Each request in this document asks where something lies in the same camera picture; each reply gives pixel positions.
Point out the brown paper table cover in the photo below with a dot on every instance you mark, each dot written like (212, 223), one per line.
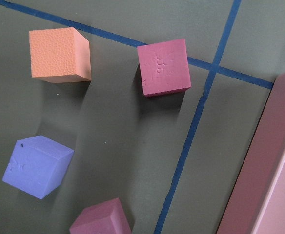
(172, 160)

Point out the crimson foam block far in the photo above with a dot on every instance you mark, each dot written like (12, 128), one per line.
(164, 68)

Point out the crimson foam block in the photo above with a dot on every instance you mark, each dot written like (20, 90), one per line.
(164, 68)
(104, 218)

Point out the orange foam block right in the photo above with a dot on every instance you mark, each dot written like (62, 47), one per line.
(60, 55)

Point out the crimson foam block near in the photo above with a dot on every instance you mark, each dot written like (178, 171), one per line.
(104, 218)

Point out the purple foam block right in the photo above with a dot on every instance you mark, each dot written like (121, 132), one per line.
(37, 165)

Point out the pink foam bin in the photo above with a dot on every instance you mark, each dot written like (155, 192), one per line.
(257, 202)

